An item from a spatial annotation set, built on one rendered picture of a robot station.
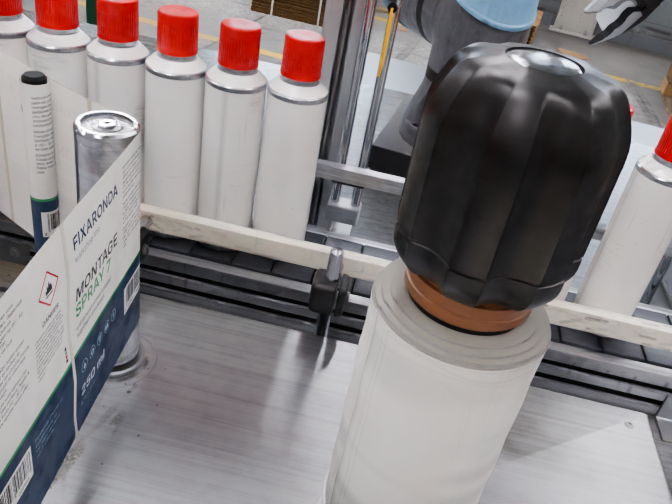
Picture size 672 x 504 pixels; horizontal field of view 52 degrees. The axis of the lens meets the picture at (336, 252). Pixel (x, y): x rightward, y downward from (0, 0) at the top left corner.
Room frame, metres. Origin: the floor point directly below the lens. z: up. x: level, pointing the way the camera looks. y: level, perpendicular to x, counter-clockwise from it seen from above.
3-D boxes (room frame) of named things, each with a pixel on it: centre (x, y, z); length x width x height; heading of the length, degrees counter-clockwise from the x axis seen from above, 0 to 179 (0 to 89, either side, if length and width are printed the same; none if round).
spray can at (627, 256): (0.53, -0.25, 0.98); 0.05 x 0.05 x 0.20
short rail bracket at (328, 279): (0.46, 0.00, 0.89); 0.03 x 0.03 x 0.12; 87
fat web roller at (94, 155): (0.36, 0.15, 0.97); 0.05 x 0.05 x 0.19
